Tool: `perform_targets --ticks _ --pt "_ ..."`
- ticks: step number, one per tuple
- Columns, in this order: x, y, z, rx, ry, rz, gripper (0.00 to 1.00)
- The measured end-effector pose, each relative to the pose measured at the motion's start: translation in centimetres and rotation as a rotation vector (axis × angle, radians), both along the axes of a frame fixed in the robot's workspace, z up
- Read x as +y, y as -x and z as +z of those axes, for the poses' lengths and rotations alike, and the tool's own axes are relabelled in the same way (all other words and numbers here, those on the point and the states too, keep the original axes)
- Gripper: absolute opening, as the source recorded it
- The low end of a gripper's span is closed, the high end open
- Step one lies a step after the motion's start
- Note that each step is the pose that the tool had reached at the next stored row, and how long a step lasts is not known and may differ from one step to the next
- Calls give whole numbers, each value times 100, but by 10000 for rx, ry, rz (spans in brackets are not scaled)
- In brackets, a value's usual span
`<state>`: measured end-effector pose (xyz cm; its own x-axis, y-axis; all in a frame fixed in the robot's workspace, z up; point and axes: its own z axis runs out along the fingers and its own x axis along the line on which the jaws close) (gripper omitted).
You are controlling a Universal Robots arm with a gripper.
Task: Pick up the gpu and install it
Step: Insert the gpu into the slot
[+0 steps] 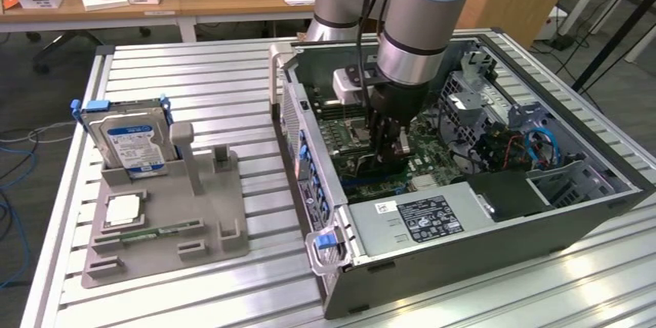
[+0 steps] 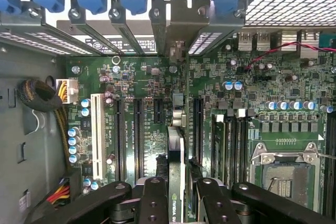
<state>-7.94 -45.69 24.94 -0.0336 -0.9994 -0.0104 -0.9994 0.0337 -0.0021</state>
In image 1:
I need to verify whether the Nvidia graphics card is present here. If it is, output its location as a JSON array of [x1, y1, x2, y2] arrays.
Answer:
[[335, 147, 411, 183]]

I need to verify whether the black stand pole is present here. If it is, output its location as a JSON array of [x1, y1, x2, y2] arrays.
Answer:
[[571, 0, 656, 93]]

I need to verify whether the CPU socket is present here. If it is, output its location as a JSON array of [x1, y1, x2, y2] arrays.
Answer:
[[346, 116, 372, 143]]

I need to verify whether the red wire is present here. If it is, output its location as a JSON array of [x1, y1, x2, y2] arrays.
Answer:
[[503, 134, 520, 168]]

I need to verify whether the green motherboard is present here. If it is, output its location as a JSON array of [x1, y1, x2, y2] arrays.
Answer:
[[307, 85, 472, 204]]

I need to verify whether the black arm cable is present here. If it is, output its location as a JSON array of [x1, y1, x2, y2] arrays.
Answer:
[[355, 0, 387, 111]]

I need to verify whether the grey plastic parts rack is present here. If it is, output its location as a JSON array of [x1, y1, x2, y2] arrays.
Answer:
[[80, 120, 252, 290]]

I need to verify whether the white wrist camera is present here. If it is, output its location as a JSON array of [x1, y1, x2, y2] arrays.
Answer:
[[331, 68, 379, 107]]

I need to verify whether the green RAM stick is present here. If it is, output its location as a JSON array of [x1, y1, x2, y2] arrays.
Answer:
[[95, 223, 202, 247]]

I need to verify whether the hard disk with blue caddy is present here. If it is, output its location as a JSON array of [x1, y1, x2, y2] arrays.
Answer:
[[67, 93, 179, 181]]

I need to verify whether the metal disk bay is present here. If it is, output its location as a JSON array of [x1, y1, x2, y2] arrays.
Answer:
[[440, 70, 514, 141]]

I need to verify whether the black power adapter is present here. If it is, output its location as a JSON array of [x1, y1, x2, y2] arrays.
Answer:
[[551, 34, 579, 52]]

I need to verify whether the blue wire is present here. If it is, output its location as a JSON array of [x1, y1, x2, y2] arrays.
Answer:
[[526, 126, 566, 170]]

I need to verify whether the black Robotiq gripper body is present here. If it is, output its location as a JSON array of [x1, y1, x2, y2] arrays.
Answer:
[[370, 81, 428, 126]]

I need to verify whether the grey power supply unit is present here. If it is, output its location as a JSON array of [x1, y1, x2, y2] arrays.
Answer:
[[340, 181, 499, 262]]

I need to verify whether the white floor cable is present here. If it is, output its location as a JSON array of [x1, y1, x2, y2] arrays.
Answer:
[[0, 122, 76, 145]]

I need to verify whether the blue floor cable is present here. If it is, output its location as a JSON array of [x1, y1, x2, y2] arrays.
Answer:
[[0, 147, 40, 289]]

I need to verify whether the silver CPU chip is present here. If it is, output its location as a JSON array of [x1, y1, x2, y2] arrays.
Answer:
[[104, 195, 147, 229]]

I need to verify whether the blue latch handle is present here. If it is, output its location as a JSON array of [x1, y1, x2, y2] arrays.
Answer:
[[312, 232, 336, 253]]

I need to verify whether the silver chipset heatsink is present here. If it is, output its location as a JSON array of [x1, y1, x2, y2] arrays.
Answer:
[[410, 174, 440, 191]]

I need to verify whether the white side table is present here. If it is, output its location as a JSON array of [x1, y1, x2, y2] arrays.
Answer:
[[535, 0, 656, 64]]

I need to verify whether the open black PC case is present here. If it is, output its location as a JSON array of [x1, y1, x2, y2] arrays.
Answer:
[[268, 27, 656, 321]]

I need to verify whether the black office chair base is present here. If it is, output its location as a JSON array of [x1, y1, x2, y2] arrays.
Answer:
[[34, 29, 154, 74]]

